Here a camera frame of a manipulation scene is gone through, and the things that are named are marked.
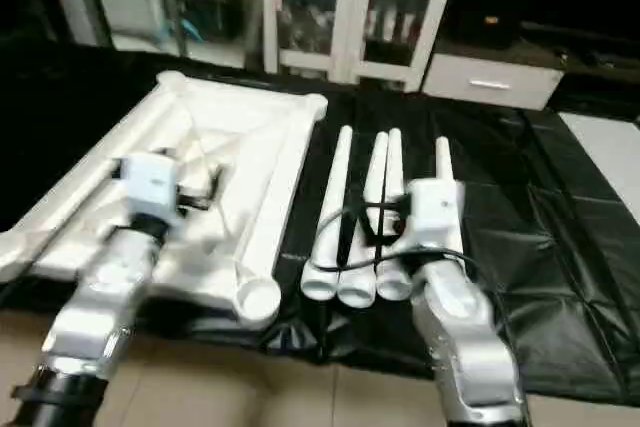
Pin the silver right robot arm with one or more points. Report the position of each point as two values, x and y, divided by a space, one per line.
465 337

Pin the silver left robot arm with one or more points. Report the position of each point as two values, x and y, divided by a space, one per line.
100 297

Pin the white plastic table top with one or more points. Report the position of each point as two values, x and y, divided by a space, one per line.
240 157

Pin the white drawer unit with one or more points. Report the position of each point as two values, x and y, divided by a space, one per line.
490 82

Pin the black plastic mat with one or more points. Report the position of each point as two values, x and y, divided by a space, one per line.
560 247

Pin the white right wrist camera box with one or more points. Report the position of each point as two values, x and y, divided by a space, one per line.
435 209

